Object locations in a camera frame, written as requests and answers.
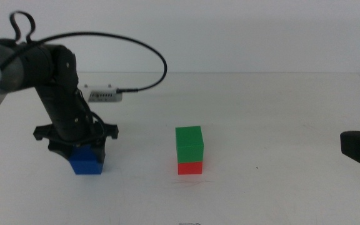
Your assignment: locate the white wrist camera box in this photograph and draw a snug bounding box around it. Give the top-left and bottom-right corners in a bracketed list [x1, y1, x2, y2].
[87, 84, 124, 103]

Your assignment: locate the long black camera cable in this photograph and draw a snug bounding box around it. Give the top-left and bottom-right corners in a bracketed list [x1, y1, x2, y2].
[0, 31, 168, 123]

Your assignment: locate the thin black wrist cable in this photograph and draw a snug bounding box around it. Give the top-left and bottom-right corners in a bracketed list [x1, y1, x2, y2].
[9, 11, 36, 43]

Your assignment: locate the blue cube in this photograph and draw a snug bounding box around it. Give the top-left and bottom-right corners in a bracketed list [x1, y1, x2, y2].
[69, 145, 104, 175]

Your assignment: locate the red cube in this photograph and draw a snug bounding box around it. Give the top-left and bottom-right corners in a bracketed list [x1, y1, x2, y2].
[177, 161, 203, 176]

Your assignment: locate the green cube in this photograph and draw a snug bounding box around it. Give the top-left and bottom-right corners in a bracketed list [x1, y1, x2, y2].
[175, 126, 205, 164]

